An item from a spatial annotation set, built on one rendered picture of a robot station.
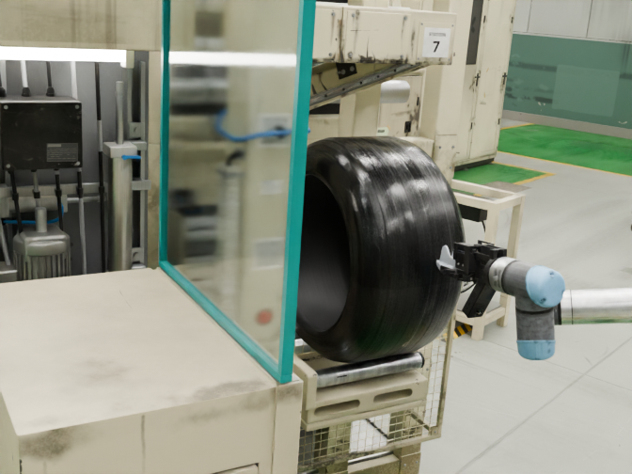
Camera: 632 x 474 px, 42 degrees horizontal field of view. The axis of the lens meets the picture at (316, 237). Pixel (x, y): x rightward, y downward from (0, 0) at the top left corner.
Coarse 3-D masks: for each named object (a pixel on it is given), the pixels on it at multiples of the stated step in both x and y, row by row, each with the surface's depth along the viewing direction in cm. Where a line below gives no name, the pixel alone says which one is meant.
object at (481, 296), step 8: (480, 280) 174; (480, 288) 174; (488, 288) 174; (472, 296) 176; (480, 296) 175; (488, 296) 177; (472, 304) 177; (480, 304) 177; (488, 304) 178; (464, 312) 179; (472, 312) 178; (480, 312) 178
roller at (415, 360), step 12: (372, 360) 208; (384, 360) 209; (396, 360) 210; (408, 360) 212; (420, 360) 213; (324, 372) 200; (336, 372) 202; (348, 372) 203; (360, 372) 205; (372, 372) 206; (384, 372) 208; (396, 372) 211; (324, 384) 200; (336, 384) 202
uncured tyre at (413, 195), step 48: (336, 144) 199; (384, 144) 201; (336, 192) 193; (384, 192) 187; (432, 192) 193; (336, 240) 241; (384, 240) 184; (432, 240) 189; (336, 288) 238; (384, 288) 185; (432, 288) 191; (336, 336) 199; (384, 336) 192; (432, 336) 202
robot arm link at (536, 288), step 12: (516, 264) 165; (528, 264) 163; (504, 276) 165; (516, 276) 162; (528, 276) 160; (540, 276) 158; (552, 276) 158; (504, 288) 166; (516, 288) 162; (528, 288) 159; (540, 288) 157; (552, 288) 158; (564, 288) 160; (516, 300) 163; (528, 300) 161; (540, 300) 158; (552, 300) 159
